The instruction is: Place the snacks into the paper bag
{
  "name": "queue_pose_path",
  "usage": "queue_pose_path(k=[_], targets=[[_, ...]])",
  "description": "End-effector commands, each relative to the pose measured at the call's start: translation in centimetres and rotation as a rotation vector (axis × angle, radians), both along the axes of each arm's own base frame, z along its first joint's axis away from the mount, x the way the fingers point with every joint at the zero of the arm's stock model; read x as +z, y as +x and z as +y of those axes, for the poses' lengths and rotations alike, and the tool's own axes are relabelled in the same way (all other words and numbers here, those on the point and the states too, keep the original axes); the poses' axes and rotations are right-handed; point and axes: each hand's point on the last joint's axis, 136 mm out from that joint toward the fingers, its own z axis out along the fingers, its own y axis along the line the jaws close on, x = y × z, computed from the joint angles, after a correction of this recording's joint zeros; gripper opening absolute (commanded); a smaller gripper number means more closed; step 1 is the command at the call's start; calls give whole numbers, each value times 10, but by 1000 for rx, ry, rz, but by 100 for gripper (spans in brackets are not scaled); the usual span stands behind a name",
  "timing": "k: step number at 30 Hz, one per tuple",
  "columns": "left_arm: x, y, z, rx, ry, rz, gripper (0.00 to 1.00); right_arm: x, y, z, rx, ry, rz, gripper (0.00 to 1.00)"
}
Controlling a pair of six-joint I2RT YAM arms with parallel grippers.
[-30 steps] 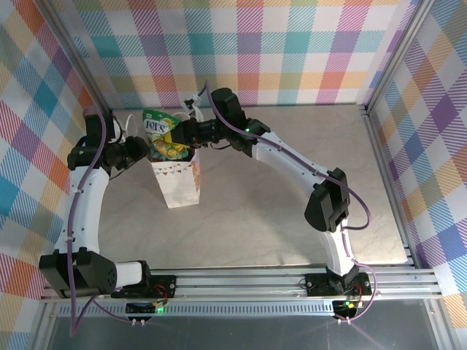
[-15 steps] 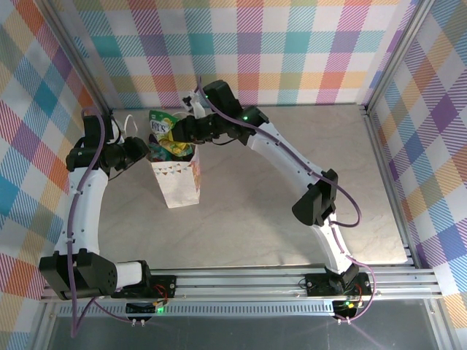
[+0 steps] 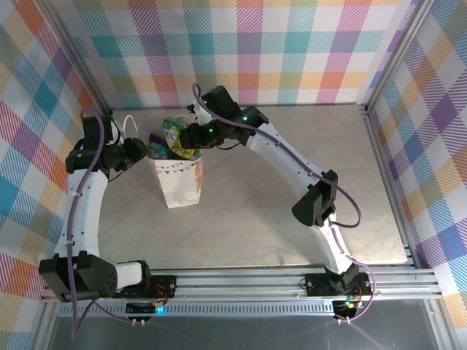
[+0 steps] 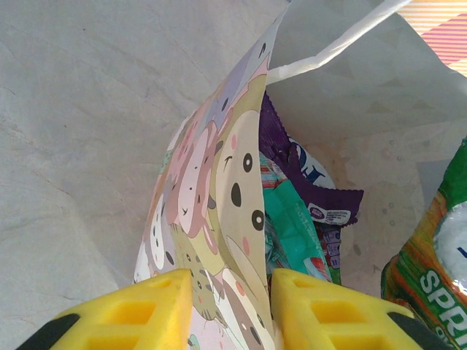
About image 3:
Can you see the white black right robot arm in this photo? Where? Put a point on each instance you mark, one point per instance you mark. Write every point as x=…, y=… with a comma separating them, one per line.
x=284, y=153

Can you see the aluminium left frame post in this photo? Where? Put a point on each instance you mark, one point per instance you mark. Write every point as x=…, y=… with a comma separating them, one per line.
x=77, y=51

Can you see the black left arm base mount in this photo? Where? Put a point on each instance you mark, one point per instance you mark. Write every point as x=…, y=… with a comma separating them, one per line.
x=160, y=284

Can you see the black control box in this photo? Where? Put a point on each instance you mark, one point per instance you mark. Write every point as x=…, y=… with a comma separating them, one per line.
x=344, y=308

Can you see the aluminium right frame post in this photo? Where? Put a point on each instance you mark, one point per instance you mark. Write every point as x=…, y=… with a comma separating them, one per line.
x=398, y=51

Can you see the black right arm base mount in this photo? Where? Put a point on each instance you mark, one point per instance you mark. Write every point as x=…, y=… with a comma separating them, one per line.
x=315, y=284

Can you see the aluminium frame post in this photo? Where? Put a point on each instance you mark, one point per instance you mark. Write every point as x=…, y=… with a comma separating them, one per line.
x=398, y=51
x=77, y=51

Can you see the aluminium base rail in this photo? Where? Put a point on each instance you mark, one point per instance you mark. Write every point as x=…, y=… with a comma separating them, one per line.
x=237, y=284

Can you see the green Fox's candy packet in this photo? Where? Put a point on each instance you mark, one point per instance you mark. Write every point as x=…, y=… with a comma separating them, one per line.
x=171, y=133

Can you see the aluminium side rail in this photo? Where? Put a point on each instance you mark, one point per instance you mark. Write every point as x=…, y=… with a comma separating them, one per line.
x=402, y=226

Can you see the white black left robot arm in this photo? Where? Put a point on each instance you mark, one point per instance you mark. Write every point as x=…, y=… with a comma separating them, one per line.
x=87, y=211

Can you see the white paper bag animal print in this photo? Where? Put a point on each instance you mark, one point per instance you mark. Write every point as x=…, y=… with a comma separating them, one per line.
x=178, y=186

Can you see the aluminium frame leg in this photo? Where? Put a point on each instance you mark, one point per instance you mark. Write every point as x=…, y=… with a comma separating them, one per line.
x=44, y=328
x=443, y=328

